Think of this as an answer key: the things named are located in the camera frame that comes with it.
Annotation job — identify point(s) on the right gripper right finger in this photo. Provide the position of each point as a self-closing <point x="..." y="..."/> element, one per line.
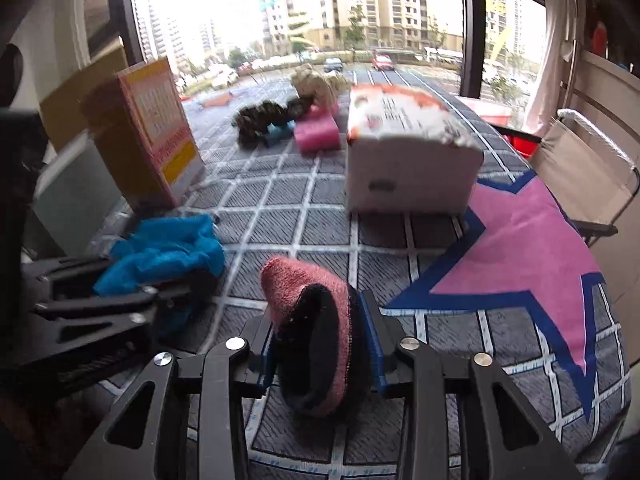
<point x="500" y="434"/>

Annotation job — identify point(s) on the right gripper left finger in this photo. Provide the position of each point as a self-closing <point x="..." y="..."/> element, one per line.
<point x="144" y="434"/>

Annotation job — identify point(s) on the blue fuzzy cloth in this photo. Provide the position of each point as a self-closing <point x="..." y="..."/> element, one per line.
<point x="181" y="257"/>
<point x="276" y="134"/>

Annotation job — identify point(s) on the pink black sock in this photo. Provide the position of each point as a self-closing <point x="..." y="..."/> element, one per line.
<point x="323" y="360"/>

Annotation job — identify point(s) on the grey storage bin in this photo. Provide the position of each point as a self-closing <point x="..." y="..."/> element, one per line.
<point x="74" y="195"/>

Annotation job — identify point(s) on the checkered grey blanket with stars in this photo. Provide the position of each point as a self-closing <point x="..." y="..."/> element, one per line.
<point x="271" y="200"/>

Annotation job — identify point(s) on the red yellow cardboard box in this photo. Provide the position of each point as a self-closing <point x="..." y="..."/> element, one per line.
<point x="140" y="129"/>

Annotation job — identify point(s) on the brown cardboard panel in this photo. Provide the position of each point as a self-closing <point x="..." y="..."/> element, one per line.
<point x="61" y="111"/>

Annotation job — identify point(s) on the dark leopard cloth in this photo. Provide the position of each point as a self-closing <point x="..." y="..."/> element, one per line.
<point x="252" y="121"/>

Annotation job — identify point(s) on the beige folding chair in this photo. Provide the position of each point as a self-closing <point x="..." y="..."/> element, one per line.
<point x="591" y="177"/>

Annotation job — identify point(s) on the white orange cardboard box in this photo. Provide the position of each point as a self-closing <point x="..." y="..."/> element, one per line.
<point x="407" y="152"/>

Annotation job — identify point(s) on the pink cloth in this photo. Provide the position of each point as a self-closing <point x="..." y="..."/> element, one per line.
<point x="317" y="131"/>

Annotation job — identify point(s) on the cream fluffy plush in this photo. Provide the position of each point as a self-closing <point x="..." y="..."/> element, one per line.
<point x="323" y="88"/>

